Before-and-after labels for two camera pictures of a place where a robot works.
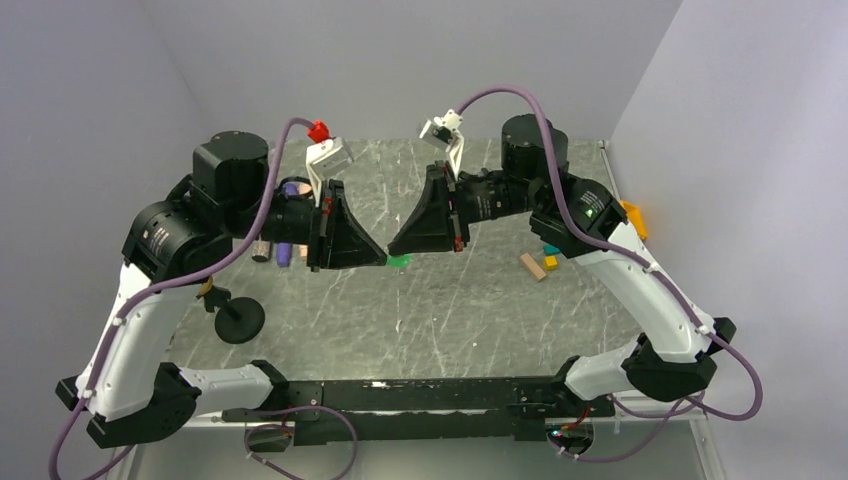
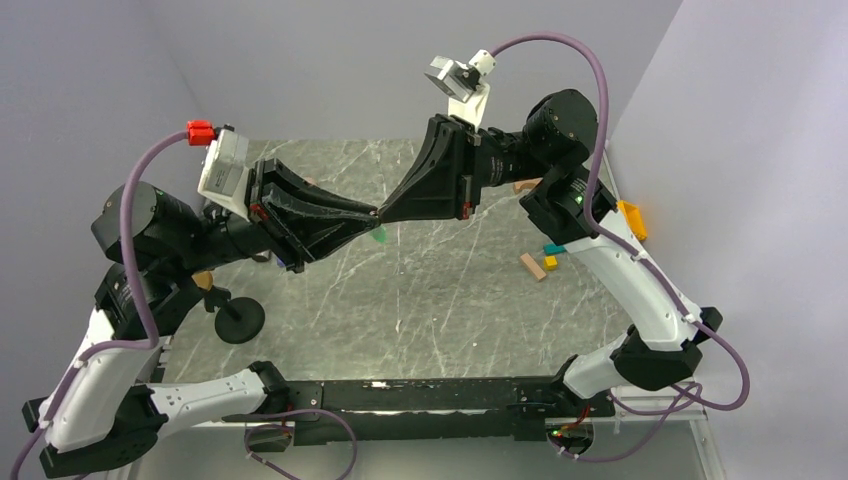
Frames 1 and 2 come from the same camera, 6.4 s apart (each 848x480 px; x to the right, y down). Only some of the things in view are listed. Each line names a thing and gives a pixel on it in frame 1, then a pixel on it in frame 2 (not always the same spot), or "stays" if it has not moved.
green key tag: [399, 262] to [379, 234]
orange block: [634, 216] stays
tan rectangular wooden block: [527, 259] stays
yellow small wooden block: [550, 262] stays
